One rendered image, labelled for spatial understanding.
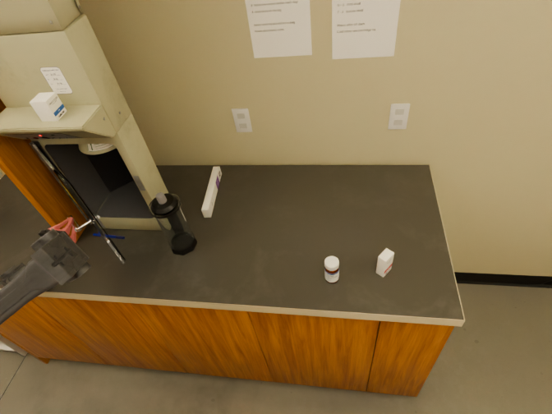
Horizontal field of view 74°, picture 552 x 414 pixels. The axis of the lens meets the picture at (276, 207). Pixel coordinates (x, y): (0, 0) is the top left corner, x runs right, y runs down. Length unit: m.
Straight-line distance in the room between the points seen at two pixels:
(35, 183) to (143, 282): 0.50
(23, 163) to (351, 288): 1.16
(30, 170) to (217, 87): 0.72
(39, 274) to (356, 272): 0.90
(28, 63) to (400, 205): 1.27
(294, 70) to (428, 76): 0.48
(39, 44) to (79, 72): 0.10
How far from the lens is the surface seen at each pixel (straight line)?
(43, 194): 1.54
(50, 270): 0.78
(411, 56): 1.43
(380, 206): 1.46
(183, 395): 2.21
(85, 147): 1.38
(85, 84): 1.17
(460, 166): 1.75
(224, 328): 1.50
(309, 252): 1.31
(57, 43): 1.15
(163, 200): 1.25
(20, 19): 1.17
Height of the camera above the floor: 2.00
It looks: 46 degrees down
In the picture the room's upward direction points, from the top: 10 degrees counter-clockwise
